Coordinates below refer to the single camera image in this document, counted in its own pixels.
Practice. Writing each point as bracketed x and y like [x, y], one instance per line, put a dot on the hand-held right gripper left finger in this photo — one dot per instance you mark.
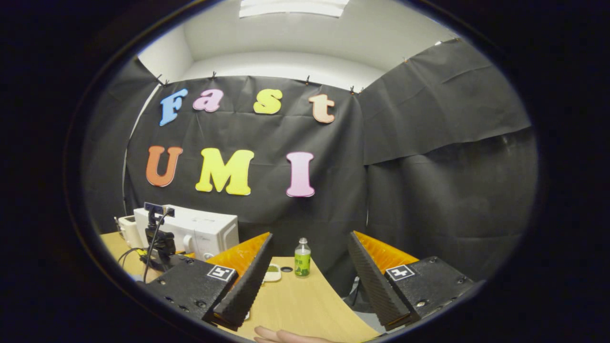
[248, 286]

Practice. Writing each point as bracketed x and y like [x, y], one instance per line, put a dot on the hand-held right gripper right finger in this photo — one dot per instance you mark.
[374, 286]

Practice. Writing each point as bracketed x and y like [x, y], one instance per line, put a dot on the white microwave oven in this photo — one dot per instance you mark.
[209, 228]

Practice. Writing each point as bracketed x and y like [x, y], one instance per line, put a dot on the white divided bean tray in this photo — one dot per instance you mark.
[273, 272]

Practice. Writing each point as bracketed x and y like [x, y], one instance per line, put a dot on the white toaster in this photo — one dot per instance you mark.
[127, 231]

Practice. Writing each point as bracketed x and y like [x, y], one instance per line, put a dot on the green drink bottle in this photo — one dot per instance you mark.
[302, 264]

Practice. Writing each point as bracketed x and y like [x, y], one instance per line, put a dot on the large ceiling light panel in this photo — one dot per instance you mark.
[293, 7]

